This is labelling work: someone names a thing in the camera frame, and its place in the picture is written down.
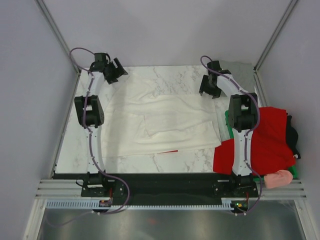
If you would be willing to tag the aluminium frame post left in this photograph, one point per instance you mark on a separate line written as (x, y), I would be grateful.
(56, 31)

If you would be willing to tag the aluminium frame post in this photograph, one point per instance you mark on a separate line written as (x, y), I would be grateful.
(56, 31)
(275, 34)

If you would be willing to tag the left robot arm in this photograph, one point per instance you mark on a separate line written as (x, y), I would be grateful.
(90, 115)

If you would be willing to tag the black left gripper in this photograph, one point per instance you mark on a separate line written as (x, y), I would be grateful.
(114, 79)

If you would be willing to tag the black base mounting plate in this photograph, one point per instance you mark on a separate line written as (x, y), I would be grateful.
(181, 188)

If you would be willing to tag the aluminium front rail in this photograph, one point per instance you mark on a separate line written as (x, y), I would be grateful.
(68, 189)

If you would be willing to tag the black t shirt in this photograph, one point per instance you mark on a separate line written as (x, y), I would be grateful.
(291, 137)

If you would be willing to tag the white red printed t shirt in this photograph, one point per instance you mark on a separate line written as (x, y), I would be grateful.
(138, 121)

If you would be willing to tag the aluminium frame post right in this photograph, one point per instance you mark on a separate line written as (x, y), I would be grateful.
(275, 34)

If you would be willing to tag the green plastic bin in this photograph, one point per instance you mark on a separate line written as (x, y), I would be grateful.
(227, 122)

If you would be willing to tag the folded grey t shirt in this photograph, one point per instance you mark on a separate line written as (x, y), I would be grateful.
(243, 73)

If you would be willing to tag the pink t shirt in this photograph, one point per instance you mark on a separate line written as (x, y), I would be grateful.
(278, 179)

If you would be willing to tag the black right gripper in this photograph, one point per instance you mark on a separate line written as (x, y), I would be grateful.
(216, 93)

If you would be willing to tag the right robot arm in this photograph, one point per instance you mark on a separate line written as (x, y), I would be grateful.
(243, 118)

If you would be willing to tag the white slotted cable duct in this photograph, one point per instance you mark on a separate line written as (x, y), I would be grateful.
(99, 204)

